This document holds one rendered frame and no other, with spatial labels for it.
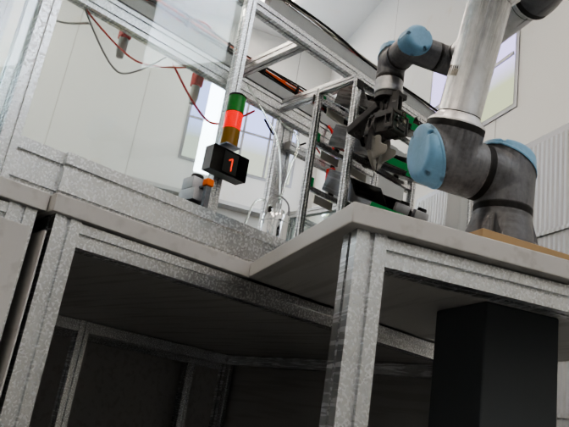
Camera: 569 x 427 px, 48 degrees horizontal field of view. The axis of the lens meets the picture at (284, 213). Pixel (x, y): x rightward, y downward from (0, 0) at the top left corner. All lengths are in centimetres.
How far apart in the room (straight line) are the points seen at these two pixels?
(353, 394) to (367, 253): 18
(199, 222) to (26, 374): 45
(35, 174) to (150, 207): 22
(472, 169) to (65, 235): 75
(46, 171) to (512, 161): 87
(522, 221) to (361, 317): 54
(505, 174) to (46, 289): 86
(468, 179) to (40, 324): 81
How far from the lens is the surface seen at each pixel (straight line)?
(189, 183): 152
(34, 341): 106
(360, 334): 85
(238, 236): 136
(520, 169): 135
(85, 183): 119
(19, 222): 108
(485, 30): 135
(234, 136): 176
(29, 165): 117
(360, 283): 85
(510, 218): 130
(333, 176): 206
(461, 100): 131
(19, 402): 106
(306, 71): 1146
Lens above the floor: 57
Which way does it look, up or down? 18 degrees up
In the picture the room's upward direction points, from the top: 9 degrees clockwise
